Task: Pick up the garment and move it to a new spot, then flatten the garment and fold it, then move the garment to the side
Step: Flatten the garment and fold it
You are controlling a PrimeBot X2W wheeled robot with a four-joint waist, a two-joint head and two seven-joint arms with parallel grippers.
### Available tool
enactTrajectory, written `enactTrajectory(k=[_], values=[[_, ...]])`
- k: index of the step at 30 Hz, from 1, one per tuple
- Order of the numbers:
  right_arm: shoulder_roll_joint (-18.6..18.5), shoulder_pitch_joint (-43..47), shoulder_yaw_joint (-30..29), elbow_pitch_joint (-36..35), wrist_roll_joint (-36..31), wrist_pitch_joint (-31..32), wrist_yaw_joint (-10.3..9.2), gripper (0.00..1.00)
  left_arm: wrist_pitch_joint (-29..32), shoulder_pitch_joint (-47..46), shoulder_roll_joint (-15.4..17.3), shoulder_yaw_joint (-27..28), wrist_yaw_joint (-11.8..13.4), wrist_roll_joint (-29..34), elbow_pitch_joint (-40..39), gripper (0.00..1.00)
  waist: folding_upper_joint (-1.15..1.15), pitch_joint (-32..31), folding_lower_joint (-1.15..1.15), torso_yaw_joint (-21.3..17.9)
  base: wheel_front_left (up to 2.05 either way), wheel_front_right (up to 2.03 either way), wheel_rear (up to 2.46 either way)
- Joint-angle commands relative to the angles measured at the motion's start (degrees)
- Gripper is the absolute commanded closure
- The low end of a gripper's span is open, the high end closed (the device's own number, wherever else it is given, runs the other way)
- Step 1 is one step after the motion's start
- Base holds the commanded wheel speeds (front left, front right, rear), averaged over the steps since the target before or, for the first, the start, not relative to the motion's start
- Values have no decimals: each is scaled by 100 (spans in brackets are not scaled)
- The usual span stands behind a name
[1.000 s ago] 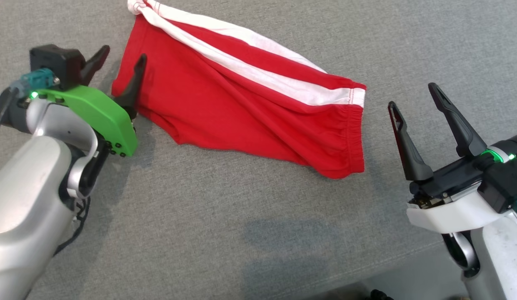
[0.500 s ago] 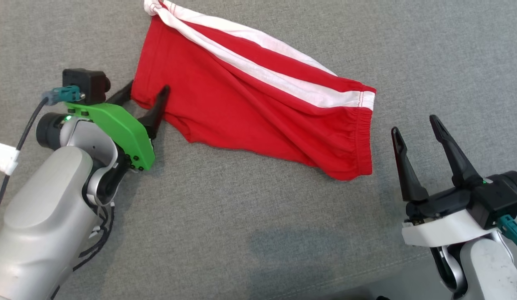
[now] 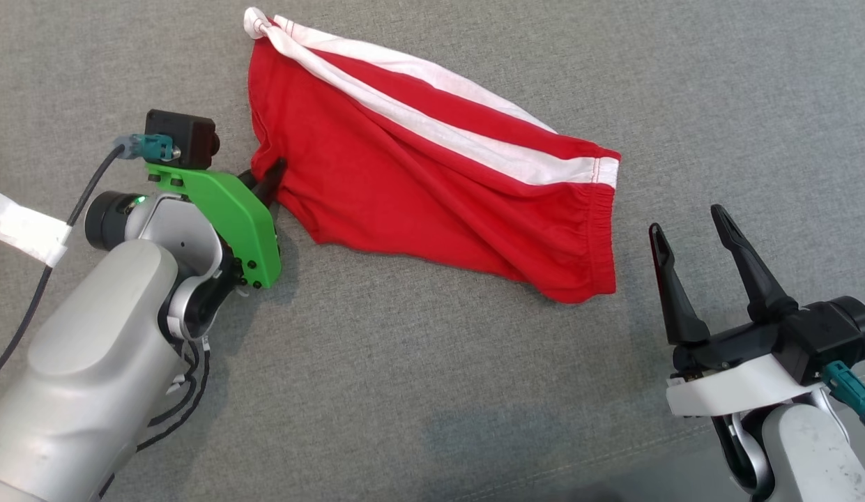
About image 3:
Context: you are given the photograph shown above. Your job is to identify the grey fabric sofa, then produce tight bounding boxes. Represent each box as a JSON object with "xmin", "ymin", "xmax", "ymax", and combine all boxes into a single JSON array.
[{"xmin": 0, "ymin": 0, "xmax": 865, "ymax": 502}]

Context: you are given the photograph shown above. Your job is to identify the white tape label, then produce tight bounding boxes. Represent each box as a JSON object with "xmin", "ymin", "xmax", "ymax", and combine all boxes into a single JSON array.
[{"xmin": 0, "ymin": 185, "xmax": 72, "ymax": 268}]

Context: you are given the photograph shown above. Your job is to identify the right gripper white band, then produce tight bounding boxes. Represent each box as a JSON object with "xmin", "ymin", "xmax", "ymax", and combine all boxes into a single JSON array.
[{"xmin": 648, "ymin": 204, "xmax": 823, "ymax": 419}]

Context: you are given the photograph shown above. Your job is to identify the thin black cable loop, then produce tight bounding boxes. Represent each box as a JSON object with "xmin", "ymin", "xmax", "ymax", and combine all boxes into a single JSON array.
[{"xmin": 98, "ymin": 338, "xmax": 211, "ymax": 499}]

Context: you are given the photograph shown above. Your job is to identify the red shorts with white stripe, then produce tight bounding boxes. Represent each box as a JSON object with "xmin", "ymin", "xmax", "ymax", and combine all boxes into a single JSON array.
[{"xmin": 244, "ymin": 7, "xmax": 621, "ymax": 305}]

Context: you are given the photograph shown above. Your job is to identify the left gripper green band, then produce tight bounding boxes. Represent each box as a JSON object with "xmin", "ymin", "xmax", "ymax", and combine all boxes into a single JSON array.
[{"xmin": 145, "ymin": 159, "xmax": 288, "ymax": 290}]

